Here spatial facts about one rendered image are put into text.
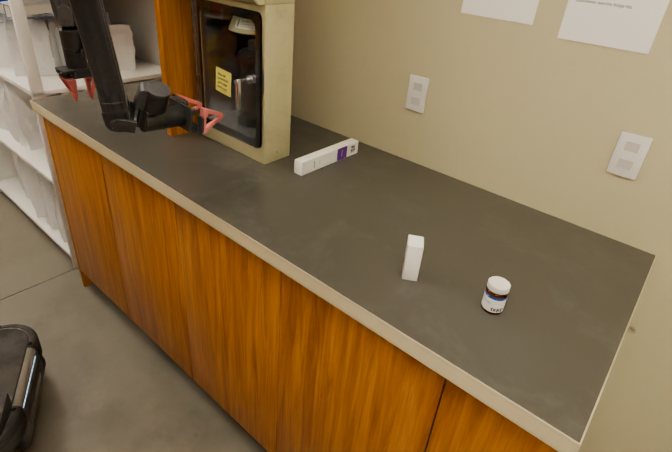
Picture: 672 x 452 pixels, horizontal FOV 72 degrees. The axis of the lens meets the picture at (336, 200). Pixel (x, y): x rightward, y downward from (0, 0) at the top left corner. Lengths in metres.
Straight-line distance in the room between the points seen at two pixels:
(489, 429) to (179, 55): 1.36
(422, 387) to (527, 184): 0.73
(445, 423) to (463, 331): 0.20
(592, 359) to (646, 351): 0.63
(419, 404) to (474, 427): 0.12
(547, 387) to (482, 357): 0.11
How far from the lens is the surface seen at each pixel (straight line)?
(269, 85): 1.41
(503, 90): 1.45
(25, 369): 1.96
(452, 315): 0.99
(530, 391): 0.91
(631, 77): 1.36
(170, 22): 1.62
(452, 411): 1.01
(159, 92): 1.18
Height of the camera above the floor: 1.58
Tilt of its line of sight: 29 degrees down
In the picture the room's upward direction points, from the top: 5 degrees clockwise
